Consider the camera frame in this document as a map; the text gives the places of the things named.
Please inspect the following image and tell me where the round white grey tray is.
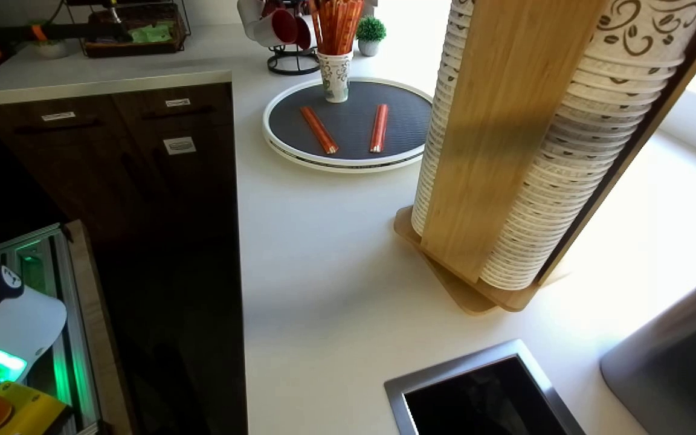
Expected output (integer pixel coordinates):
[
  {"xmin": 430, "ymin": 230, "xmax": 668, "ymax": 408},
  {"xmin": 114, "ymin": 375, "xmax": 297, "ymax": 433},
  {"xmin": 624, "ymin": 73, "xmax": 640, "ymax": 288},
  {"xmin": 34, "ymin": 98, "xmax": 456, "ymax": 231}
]
[{"xmin": 261, "ymin": 78, "xmax": 435, "ymax": 177}]

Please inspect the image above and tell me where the white paper cup stack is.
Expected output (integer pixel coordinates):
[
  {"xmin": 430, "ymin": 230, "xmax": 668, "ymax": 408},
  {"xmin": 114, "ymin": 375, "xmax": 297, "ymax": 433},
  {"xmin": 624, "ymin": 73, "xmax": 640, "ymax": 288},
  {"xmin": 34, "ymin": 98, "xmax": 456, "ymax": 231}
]
[{"xmin": 408, "ymin": 0, "xmax": 477, "ymax": 238}]

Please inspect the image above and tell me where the wooden cup dispenser stand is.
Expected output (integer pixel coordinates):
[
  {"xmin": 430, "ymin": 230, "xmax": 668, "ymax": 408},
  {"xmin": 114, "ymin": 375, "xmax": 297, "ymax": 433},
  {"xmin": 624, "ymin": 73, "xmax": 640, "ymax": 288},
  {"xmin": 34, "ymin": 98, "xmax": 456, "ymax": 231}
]
[{"xmin": 392, "ymin": 0, "xmax": 696, "ymax": 313}]

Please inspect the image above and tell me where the patterned paper cup stack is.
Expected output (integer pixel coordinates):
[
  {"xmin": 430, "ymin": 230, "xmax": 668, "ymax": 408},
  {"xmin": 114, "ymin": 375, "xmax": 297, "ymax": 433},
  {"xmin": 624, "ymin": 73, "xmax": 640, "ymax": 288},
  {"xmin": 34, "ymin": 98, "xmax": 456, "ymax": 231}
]
[{"xmin": 477, "ymin": 0, "xmax": 696, "ymax": 292}]

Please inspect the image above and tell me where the small potted green plant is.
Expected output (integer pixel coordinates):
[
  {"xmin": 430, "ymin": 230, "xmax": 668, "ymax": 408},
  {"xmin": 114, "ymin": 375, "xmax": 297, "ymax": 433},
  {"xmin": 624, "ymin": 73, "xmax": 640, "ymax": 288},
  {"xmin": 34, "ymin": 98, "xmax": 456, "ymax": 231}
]
[{"xmin": 353, "ymin": 14, "xmax": 388, "ymax": 61}]

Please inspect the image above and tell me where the white mug red inside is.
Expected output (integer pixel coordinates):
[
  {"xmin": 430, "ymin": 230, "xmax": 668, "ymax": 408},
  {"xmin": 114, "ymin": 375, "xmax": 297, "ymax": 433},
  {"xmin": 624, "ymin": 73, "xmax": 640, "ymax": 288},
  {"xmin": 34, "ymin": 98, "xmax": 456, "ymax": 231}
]
[
  {"xmin": 234, "ymin": 0, "xmax": 279, "ymax": 49},
  {"xmin": 271, "ymin": 5, "xmax": 315, "ymax": 54}
]

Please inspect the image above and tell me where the black flat scale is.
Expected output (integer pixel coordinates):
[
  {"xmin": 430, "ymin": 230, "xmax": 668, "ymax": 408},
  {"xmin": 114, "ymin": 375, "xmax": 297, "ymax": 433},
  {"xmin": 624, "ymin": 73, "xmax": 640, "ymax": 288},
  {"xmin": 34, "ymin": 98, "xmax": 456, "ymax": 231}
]
[{"xmin": 382, "ymin": 335, "xmax": 587, "ymax": 435}]

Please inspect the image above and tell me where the green packet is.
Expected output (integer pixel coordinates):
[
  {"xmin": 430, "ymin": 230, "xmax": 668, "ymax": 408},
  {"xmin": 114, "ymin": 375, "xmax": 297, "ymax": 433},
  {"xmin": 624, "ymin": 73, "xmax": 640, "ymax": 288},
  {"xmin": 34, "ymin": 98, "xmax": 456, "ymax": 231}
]
[{"xmin": 128, "ymin": 20, "xmax": 176, "ymax": 49}]

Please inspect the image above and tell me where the dark wooden drawer cabinet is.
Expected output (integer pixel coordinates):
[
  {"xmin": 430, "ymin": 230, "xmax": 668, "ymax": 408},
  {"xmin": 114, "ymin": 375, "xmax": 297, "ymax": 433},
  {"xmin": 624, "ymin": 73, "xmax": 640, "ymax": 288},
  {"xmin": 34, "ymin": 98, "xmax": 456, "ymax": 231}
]
[{"xmin": 0, "ymin": 80, "xmax": 248, "ymax": 435}]

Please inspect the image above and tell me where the dark wooden basket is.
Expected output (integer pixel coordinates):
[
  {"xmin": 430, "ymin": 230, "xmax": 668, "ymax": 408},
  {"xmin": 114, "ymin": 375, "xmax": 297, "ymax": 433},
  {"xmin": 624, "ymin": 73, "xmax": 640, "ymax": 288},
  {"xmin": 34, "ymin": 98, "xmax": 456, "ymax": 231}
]
[{"xmin": 79, "ymin": 0, "xmax": 190, "ymax": 61}]

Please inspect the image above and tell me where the small white dish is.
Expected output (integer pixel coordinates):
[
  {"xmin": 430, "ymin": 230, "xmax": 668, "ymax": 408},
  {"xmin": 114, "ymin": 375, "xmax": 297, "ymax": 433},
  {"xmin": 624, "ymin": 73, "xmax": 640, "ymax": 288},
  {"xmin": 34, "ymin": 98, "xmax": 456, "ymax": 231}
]
[{"xmin": 29, "ymin": 33, "xmax": 73, "ymax": 61}]

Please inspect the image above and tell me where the grey coffee machine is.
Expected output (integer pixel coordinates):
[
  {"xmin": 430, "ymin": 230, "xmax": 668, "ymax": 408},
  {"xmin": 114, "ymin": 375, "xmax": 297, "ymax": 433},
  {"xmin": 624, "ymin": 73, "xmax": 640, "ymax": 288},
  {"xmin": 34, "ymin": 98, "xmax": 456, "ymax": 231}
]
[{"xmin": 596, "ymin": 259, "xmax": 696, "ymax": 435}]

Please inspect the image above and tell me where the yellow emergency stop box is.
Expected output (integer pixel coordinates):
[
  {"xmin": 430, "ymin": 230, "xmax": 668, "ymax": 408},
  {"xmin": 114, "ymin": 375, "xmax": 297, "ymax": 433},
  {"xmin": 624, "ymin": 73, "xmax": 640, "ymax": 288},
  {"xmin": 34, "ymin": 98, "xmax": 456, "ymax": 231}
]
[{"xmin": 0, "ymin": 380, "xmax": 69, "ymax": 435}]

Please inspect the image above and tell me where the black wire mug rack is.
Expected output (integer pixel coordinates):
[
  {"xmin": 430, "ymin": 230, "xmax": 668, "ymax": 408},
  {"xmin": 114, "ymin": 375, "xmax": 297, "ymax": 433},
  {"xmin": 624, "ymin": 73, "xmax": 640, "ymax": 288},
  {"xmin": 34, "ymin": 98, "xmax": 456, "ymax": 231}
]
[{"xmin": 265, "ymin": 44, "xmax": 324, "ymax": 78}]

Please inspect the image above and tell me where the metal robot stand frame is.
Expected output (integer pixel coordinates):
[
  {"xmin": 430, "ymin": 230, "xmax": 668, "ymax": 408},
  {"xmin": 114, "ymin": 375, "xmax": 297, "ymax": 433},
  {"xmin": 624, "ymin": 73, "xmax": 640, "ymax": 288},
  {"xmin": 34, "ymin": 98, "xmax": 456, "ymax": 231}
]
[{"xmin": 0, "ymin": 217, "xmax": 135, "ymax": 435}]

